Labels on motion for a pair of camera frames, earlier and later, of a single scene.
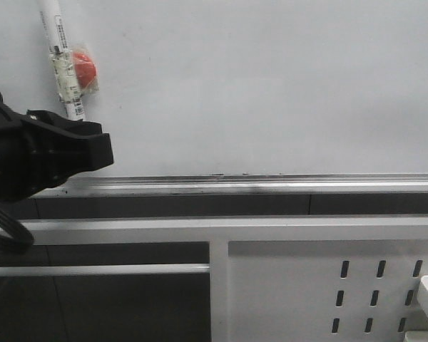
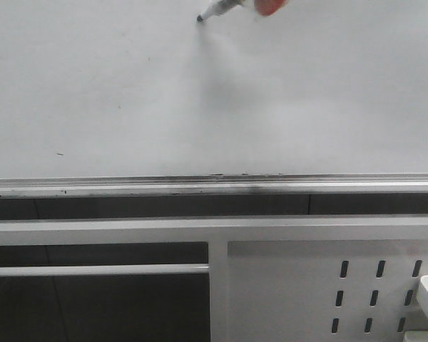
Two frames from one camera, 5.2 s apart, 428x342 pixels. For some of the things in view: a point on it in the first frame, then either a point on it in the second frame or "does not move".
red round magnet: (85, 68) to (267, 8)
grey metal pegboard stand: (271, 279) does not move
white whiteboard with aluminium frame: (227, 98) does not move
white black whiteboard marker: (62, 58) to (215, 8)
